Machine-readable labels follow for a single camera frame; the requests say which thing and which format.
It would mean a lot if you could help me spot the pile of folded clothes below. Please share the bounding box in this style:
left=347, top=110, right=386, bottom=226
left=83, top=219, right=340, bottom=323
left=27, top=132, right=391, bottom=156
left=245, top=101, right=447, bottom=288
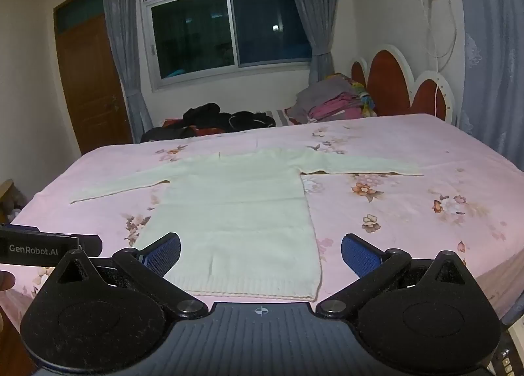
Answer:
left=284, top=73, right=377, bottom=126

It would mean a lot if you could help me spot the brown bedside furniture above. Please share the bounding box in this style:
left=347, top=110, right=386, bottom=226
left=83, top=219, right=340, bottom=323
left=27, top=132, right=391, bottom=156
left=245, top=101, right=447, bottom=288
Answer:
left=0, top=179, right=27, bottom=224

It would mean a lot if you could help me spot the striped grey cloth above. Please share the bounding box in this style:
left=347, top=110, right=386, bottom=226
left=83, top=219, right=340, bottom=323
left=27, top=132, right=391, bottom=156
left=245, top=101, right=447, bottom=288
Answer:
left=266, top=109, right=296, bottom=128

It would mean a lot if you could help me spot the brown wooden door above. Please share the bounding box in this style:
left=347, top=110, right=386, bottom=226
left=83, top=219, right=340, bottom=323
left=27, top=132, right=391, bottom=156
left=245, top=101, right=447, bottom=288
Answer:
left=53, top=0, right=134, bottom=155

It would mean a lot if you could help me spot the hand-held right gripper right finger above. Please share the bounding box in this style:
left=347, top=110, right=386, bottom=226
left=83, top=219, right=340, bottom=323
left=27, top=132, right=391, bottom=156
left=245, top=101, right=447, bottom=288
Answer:
left=315, top=232, right=488, bottom=319

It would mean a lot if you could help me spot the pile of black clothes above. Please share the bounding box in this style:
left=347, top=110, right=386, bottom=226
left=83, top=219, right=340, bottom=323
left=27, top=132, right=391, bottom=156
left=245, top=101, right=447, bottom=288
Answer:
left=141, top=103, right=277, bottom=143

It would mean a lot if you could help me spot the white framed window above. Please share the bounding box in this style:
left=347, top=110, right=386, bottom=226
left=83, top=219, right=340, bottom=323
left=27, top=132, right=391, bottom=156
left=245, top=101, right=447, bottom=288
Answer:
left=139, top=0, right=312, bottom=92

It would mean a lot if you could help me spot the grey curtain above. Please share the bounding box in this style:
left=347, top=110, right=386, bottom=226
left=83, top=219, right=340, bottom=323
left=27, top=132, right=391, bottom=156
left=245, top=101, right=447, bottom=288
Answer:
left=100, top=0, right=154, bottom=143
left=280, top=0, right=340, bottom=84

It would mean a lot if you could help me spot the white cable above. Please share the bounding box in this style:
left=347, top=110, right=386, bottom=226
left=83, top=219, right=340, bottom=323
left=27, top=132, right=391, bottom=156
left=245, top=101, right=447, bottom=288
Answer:
left=425, top=0, right=458, bottom=119

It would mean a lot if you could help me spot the white knit sweater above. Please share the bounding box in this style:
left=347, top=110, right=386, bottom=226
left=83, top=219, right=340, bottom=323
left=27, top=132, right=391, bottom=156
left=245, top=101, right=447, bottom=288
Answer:
left=69, top=148, right=424, bottom=302

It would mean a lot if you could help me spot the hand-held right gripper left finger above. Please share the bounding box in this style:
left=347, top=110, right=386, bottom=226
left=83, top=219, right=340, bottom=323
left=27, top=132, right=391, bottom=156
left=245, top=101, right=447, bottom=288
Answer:
left=38, top=232, right=209, bottom=319

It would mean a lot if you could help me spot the red and white headboard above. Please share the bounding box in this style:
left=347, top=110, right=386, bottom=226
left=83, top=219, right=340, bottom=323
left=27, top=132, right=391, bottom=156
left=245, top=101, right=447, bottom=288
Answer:
left=350, top=44, right=457, bottom=127

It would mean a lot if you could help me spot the blue patterned curtain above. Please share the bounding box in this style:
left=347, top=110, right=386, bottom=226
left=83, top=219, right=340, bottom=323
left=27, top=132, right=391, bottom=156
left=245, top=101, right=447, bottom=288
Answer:
left=454, top=0, right=524, bottom=174

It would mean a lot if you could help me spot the pink floral bed sheet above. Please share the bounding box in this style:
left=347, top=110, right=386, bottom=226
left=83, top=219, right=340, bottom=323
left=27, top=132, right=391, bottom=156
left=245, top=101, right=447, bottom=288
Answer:
left=0, top=113, right=524, bottom=331

